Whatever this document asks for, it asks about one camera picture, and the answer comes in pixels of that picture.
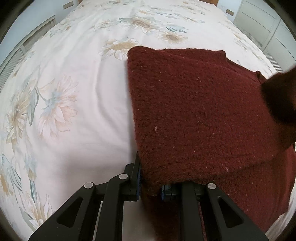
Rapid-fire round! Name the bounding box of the white wardrobe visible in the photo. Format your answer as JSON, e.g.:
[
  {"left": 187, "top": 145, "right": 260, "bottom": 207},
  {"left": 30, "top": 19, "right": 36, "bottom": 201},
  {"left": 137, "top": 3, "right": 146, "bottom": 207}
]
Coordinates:
[{"left": 234, "top": 0, "right": 295, "bottom": 72}]

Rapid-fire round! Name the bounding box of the wall switch plate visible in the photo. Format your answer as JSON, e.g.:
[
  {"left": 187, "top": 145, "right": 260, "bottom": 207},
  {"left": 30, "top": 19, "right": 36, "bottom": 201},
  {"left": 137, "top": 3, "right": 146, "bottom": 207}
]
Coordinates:
[
  {"left": 226, "top": 9, "right": 234, "bottom": 16},
  {"left": 63, "top": 1, "right": 74, "bottom": 9}
]

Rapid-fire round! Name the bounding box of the white radiator cover left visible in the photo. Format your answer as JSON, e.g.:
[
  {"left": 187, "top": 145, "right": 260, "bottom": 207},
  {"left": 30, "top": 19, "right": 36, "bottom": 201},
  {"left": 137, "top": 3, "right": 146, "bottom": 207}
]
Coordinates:
[{"left": 1, "top": 15, "right": 56, "bottom": 89}]

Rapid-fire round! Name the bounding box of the wall switch plate right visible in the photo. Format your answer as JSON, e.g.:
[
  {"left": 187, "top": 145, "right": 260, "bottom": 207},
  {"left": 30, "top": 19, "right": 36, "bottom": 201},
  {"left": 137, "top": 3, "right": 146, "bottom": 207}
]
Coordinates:
[{"left": 226, "top": 9, "right": 234, "bottom": 16}]

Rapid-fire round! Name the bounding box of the dark red knitted sweater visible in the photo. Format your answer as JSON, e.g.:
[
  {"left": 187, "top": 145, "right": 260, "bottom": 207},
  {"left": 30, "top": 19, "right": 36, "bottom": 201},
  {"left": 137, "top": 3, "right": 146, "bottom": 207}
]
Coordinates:
[{"left": 127, "top": 47, "right": 295, "bottom": 240}]

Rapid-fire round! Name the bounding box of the pink floral bed cover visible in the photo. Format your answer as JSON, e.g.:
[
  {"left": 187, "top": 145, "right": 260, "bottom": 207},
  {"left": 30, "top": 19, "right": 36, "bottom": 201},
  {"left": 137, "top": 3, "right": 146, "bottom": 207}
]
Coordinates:
[{"left": 0, "top": 0, "right": 287, "bottom": 241}]

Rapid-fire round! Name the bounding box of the wall switch plate left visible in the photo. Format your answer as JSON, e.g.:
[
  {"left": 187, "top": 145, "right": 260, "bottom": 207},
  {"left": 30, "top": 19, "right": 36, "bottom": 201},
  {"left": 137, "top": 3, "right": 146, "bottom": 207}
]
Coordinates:
[{"left": 63, "top": 1, "right": 74, "bottom": 9}]

